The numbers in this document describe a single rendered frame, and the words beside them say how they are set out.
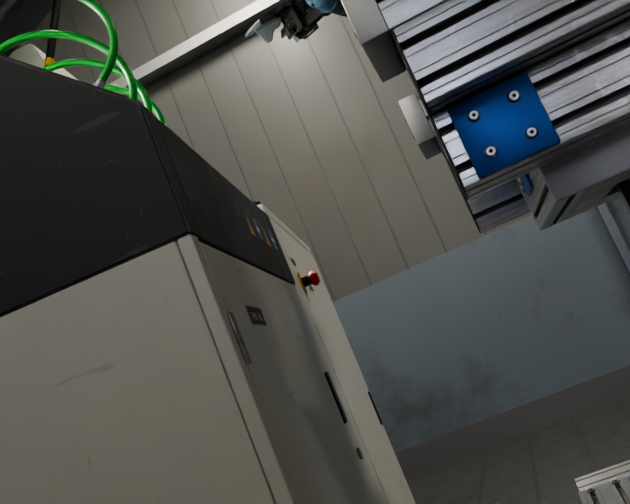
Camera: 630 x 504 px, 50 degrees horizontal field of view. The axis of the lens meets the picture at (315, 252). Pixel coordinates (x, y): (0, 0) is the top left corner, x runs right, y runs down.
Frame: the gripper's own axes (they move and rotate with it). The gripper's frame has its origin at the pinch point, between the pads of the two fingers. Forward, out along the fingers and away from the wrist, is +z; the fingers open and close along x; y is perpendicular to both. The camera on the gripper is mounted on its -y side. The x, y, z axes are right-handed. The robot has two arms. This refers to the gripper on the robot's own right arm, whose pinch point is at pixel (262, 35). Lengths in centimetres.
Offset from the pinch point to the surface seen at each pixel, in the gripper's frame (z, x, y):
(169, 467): -34, -103, 75
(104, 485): -28, -107, 74
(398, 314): 92, 130, 92
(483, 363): 67, 137, 130
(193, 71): 138, 131, -73
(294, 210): 118, 128, 22
